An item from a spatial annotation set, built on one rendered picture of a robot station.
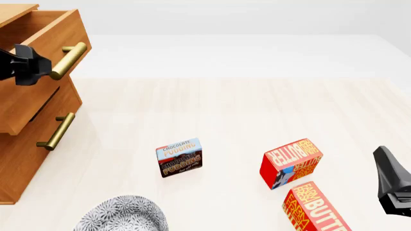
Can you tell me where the chocolate pudding box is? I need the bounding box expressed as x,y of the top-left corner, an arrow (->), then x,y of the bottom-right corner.
155,137 -> 204,179

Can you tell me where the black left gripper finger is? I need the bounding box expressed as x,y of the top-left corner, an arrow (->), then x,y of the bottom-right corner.
13,64 -> 53,87
13,44 -> 53,69

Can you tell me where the wooden drawer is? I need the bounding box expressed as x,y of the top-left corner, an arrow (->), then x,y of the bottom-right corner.
0,8 -> 92,136
0,76 -> 83,206

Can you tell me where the patterned grey bowl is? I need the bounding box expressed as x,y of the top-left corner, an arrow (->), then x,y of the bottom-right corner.
73,194 -> 170,231

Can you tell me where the brass drawer handle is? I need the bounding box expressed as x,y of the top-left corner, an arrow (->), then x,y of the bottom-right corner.
48,41 -> 88,81
35,112 -> 76,151

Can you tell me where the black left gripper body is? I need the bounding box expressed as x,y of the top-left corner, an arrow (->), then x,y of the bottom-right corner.
0,48 -> 19,81

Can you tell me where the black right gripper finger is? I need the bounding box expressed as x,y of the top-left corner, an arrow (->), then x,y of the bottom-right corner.
372,145 -> 411,198

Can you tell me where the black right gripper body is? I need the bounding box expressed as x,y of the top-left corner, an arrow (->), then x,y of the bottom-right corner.
378,185 -> 411,218

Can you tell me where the wooden cabinet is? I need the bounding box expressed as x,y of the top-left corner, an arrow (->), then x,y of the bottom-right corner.
0,3 -> 83,206

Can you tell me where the red butter box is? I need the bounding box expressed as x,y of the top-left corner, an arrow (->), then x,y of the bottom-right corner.
281,180 -> 354,231
259,137 -> 324,191

